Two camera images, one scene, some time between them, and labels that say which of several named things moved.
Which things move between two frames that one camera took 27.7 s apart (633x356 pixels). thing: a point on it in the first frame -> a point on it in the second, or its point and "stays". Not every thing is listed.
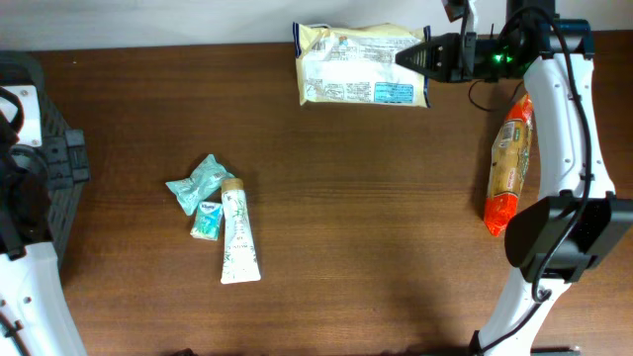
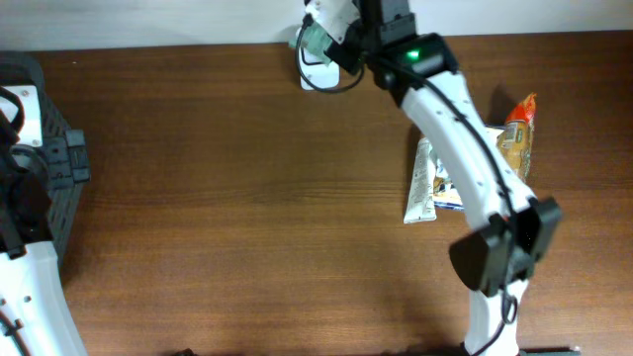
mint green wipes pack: (204, 181) -> (314, 41)
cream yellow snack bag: (357, 65) -> (445, 195)
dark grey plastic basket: (64, 148) stays
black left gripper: (67, 157) stays
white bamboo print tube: (240, 259) -> (421, 205)
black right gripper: (452, 59) -> (343, 59)
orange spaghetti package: (509, 157) stays
